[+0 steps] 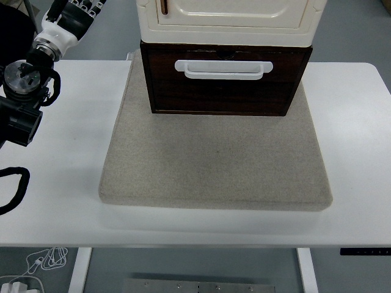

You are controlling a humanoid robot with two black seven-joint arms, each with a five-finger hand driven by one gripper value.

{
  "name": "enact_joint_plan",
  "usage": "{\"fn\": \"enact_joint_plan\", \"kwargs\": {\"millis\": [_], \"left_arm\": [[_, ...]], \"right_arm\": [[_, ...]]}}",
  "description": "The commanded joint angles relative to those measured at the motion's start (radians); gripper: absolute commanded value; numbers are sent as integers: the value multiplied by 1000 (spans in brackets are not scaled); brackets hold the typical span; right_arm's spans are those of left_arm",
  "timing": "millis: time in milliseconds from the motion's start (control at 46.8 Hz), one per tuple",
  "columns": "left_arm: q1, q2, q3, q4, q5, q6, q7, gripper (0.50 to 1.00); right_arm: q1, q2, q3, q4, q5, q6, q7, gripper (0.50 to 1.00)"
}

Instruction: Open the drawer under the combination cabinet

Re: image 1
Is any dark wooden drawer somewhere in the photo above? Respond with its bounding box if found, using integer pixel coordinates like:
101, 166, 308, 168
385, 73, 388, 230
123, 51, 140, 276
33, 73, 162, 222
145, 50, 308, 112

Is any black table control panel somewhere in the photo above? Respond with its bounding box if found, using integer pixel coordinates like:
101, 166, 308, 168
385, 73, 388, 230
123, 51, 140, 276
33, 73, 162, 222
340, 247, 391, 256

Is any beige fabric mat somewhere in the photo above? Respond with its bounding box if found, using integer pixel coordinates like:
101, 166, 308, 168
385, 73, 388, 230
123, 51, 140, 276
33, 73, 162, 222
98, 51, 334, 212

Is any white cable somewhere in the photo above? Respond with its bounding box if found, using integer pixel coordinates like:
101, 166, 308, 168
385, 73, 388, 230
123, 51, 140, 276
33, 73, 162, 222
0, 246, 68, 293

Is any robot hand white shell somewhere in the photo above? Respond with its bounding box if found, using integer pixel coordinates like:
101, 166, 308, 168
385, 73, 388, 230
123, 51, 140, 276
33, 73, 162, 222
32, 0, 106, 59

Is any dark wooden drawer casing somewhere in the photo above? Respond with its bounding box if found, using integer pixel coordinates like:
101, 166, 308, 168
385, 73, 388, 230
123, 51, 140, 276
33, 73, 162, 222
139, 40, 314, 117

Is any white table leg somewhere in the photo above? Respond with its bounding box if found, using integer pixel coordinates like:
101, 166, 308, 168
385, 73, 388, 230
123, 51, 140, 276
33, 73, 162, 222
296, 247, 319, 293
67, 247, 92, 293

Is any white charger adapter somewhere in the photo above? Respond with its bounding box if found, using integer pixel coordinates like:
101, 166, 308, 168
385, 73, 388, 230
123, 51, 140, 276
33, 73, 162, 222
1, 281, 29, 293

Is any cream cabinet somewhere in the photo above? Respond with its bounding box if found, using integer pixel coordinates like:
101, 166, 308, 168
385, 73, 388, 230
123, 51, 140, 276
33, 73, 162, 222
135, 0, 327, 48

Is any white drawer handle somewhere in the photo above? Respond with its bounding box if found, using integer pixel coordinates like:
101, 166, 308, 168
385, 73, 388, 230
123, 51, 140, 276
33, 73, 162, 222
174, 60, 274, 81

